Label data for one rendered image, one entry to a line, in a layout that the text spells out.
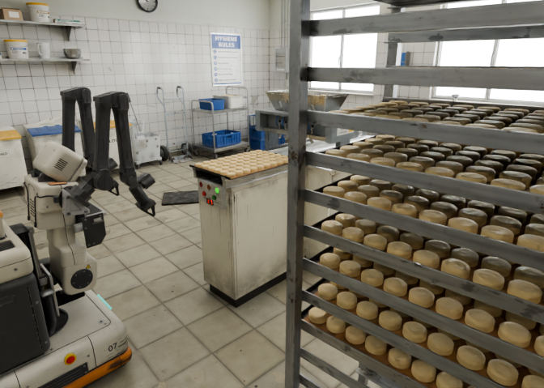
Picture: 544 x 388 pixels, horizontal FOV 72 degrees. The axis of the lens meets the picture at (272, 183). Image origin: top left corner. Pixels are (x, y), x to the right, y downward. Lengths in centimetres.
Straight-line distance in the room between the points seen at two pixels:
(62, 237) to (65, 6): 433
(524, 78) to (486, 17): 11
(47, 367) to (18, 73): 435
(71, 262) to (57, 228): 18
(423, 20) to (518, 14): 13
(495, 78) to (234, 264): 194
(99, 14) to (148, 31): 71
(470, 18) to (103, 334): 194
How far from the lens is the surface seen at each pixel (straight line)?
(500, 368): 90
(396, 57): 119
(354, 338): 102
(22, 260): 184
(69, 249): 206
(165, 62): 645
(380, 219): 79
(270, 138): 302
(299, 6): 81
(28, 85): 586
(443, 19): 70
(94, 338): 211
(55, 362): 208
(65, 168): 195
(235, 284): 245
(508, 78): 67
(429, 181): 73
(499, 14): 68
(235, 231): 227
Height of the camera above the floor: 153
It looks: 18 degrees down
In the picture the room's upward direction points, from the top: straight up
